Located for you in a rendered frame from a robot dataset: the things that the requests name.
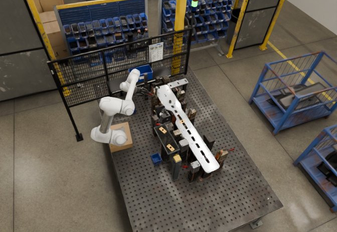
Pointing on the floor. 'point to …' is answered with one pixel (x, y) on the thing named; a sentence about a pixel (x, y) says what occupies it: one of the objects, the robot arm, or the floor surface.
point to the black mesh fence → (121, 68)
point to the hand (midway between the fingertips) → (147, 93)
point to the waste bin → (232, 24)
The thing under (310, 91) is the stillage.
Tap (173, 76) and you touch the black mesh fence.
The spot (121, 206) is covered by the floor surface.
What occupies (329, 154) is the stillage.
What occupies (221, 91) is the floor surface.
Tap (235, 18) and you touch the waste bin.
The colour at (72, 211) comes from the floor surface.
